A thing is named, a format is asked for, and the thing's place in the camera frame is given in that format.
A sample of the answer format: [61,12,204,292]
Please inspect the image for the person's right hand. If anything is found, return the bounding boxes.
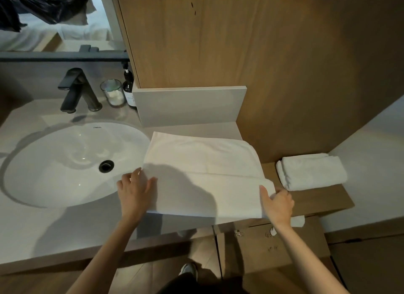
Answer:
[259,184,296,230]

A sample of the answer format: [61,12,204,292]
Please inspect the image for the person's left hand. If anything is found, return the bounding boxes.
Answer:
[116,167,158,222]

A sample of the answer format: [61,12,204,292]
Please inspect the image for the wooden cabinet flap door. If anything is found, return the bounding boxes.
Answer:
[217,216,346,294]

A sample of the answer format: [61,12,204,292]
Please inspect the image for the person's right forearm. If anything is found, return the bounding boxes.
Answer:
[271,218,351,294]

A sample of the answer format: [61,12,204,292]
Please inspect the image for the person's left forearm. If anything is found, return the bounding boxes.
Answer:
[66,211,149,294]

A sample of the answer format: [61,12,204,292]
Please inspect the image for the person's white shoe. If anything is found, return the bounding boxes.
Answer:
[179,262,199,280]

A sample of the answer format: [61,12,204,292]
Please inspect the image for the person's dark trousers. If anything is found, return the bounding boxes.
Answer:
[157,271,250,294]

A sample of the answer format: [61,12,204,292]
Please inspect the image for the white oval sink basin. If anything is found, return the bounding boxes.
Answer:
[2,121,152,209]

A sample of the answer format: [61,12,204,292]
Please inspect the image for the glass jar with cotton pads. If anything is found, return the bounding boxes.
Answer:
[100,79,127,107]

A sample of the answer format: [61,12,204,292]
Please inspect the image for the grey stone backsplash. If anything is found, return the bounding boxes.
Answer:
[132,86,248,128]

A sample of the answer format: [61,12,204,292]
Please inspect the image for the dark pump bottle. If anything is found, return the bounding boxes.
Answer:
[122,62,138,108]

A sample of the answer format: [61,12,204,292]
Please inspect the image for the wooden vanity base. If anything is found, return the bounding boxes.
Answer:
[0,227,218,275]

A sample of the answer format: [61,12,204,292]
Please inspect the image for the black faucet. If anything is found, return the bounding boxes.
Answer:
[58,67,103,114]

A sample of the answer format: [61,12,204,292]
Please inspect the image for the wooden back panel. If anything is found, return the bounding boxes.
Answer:
[109,0,404,163]

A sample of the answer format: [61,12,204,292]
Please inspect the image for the wall mirror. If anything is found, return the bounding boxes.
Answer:
[0,0,130,63]

